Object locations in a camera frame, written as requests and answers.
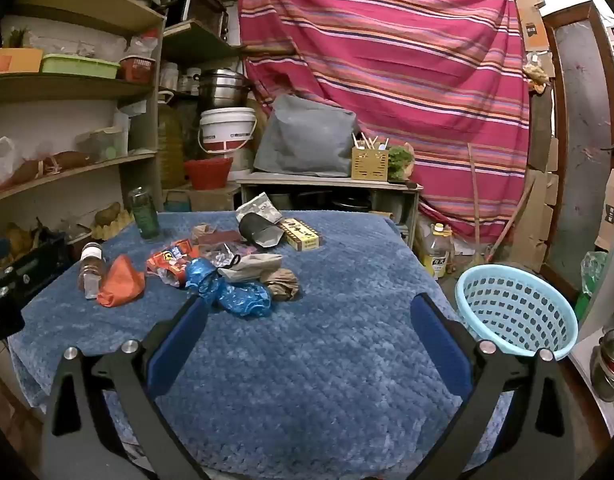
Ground green glass bottle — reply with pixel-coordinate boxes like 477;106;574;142
127;186;162;241

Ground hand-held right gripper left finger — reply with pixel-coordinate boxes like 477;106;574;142
41;294;210;480

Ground white table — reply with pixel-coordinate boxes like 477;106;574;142
569;250;614;436

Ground small red plastic basket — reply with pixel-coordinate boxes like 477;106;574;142
118;55;156;82

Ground yellow label oil bottle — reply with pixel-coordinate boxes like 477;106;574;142
421;223;455;279

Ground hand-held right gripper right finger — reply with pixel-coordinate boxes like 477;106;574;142
409;292;578;480

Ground yellow cloth bundle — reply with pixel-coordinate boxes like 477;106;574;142
524;62;550;93

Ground wooden framed door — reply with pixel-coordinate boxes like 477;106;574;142
542;1;614;306

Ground green plastic tray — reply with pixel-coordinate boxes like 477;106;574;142
41;54;122;80

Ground low wooden cabinet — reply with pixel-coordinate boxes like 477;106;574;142
235;171;424;251

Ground grey plastic bag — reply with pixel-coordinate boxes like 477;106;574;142
235;192;285;223

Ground white plastic bag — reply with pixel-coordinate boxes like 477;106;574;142
0;136;18;186

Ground white label spice jar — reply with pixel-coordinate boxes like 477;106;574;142
78;242;108;300

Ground blue plastic bag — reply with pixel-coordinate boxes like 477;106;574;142
185;257;274;317

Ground green leafy vegetable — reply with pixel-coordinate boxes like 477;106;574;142
387;142;416;181

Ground beige paper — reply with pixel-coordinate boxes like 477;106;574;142
218;253;284;283

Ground flattened cardboard sheets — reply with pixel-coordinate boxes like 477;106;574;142
512;85;560;273

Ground toaster oven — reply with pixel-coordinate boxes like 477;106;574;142
181;0;230;38

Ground black pan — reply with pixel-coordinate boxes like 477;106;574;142
329;192;372;213

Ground dark wooden shelf unit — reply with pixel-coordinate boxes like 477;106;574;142
162;0;244;63

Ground clear plastic container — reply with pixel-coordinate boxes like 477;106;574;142
77;125;128;161

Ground large steel pot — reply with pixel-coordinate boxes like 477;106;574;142
197;70;250;111

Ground large yellow oil jug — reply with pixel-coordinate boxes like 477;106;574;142
157;91;186;188

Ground red snack wrapper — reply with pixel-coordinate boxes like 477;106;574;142
147;240;202;288

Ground light wooden shelf unit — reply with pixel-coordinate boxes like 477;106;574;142
0;0;168;213

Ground orange plastic bag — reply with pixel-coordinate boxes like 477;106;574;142
96;254;146;308

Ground stacked cardboard boxes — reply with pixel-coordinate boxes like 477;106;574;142
514;0;550;53

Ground red striped cloth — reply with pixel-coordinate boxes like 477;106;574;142
237;0;532;246

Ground wooden utensil holder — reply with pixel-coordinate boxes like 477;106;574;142
351;132;390;182

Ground dark red cloth piece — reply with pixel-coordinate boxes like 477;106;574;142
199;230;242;246

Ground yellow egg tray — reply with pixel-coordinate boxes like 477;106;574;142
90;210;135;241

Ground brown paper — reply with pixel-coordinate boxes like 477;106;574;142
262;268;300;303

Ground red woven basket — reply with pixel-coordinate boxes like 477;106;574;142
183;157;234;191

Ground light blue plastic basket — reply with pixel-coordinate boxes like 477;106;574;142
455;262;579;361

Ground wooden rod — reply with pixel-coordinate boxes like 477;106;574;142
237;44;295;57

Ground orange cardboard box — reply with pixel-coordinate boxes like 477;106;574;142
0;47;44;76

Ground black plastic crate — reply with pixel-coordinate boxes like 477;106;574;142
0;232;72;286

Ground white plastic bucket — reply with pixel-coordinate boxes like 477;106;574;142
197;107;258;157

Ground blue fleece blanket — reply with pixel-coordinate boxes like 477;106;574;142
7;210;518;475

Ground yellow patterned box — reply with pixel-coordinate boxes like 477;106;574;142
278;217;320;251

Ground black foil pouch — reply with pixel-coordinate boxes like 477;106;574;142
238;212;286;250

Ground plain cardboard box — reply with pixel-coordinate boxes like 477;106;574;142
162;182;240;211

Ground sweet potato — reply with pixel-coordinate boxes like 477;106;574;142
52;151;92;171
9;157;52;183

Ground grey fabric bag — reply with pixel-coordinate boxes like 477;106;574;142
253;94;360;177

